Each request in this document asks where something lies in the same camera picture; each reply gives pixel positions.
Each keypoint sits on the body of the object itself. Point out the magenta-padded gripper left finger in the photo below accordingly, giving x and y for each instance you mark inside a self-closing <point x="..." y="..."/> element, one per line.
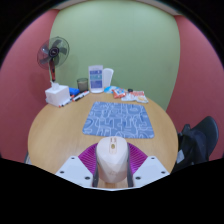
<point x="86" y="159"/>

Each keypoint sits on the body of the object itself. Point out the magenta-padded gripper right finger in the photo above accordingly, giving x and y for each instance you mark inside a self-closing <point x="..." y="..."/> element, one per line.
<point x="138" y="159"/>

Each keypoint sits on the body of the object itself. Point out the pale pink computer mouse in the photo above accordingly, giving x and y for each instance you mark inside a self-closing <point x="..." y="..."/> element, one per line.
<point x="112" y="160"/>

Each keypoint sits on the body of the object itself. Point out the blue patterned mouse pad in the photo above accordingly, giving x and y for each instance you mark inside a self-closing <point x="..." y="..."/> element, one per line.
<point x="118" y="120"/>

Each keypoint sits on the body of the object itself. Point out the red-capped marker pen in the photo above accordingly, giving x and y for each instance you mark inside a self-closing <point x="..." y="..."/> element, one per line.
<point x="66" y="101"/>

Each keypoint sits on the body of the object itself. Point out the orange and white snack packet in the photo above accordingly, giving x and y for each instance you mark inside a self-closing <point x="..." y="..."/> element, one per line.
<point x="140" y="96"/>

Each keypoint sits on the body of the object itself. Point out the blue box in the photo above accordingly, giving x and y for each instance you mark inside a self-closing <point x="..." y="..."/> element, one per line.
<point x="74" y="91"/>

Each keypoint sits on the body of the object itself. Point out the small black round cap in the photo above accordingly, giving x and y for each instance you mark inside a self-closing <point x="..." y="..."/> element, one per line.
<point x="130" y="90"/>

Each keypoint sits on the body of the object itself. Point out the white tissue box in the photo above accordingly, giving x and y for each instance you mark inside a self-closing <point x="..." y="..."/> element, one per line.
<point x="57" y="95"/>

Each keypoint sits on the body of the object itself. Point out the light blue snack packet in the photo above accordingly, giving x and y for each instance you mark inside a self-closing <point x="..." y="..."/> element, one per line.
<point x="109" y="89"/>

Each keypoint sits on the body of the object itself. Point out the dark glass cup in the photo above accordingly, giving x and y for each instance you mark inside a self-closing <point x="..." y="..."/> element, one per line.
<point x="82" y="85"/>

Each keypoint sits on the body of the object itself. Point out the black office chair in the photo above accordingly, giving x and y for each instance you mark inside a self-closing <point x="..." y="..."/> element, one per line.
<point x="208" y="130"/>

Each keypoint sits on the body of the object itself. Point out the black standing fan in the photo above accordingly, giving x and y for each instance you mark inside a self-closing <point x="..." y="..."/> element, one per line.
<point x="53" y="51"/>

